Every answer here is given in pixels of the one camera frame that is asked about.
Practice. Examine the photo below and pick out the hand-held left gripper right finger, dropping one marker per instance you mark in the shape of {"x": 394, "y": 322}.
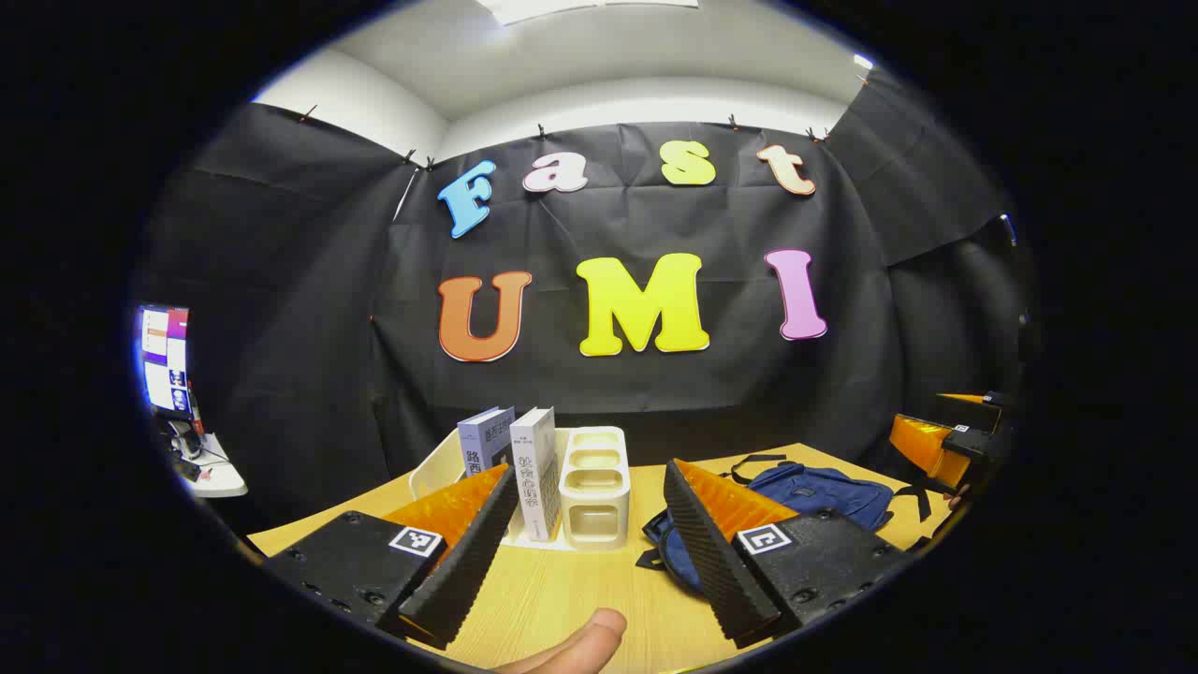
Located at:
{"x": 716, "y": 552}

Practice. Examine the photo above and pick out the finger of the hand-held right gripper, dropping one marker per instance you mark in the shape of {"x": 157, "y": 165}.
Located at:
{"x": 987, "y": 410}
{"x": 927, "y": 449}

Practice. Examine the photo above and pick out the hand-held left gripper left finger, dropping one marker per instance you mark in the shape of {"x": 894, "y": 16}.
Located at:
{"x": 468, "y": 552}

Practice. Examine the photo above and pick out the white cover book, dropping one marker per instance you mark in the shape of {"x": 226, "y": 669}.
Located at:
{"x": 535, "y": 468}

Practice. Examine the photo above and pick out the grey cover book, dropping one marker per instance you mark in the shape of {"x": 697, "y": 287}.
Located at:
{"x": 485, "y": 440}

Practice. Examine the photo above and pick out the blue schoolbag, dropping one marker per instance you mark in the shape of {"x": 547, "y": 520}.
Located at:
{"x": 814, "y": 491}

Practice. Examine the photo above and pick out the white plastic bookshelf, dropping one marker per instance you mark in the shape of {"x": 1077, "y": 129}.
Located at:
{"x": 594, "y": 487}

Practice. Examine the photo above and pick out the black backdrop cloth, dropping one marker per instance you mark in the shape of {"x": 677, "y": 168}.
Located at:
{"x": 749, "y": 393}

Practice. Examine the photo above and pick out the white side table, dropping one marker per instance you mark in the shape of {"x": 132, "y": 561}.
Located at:
{"x": 220, "y": 477}

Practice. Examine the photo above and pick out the computer monitor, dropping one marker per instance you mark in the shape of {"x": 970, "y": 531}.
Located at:
{"x": 167, "y": 360}

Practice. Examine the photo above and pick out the ceiling light panel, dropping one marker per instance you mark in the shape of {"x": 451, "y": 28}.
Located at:
{"x": 580, "y": 7}

